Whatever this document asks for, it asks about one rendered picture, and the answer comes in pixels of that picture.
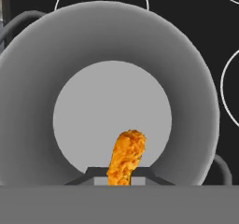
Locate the black hob with white rings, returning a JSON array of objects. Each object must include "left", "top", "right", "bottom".
[{"left": 7, "top": 0, "right": 239, "bottom": 187}]

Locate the grey pot with handles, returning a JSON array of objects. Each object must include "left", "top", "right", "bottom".
[{"left": 0, "top": 0, "right": 233, "bottom": 187}]

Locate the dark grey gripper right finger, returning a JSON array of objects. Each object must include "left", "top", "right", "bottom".
[{"left": 130, "top": 167, "right": 176, "bottom": 187}]

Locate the orange breaded meat piece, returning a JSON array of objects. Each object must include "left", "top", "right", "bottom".
[{"left": 105, "top": 129, "right": 147, "bottom": 187}]

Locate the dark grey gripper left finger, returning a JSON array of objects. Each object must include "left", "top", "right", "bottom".
[{"left": 63, "top": 166, "right": 111, "bottom": 187}]

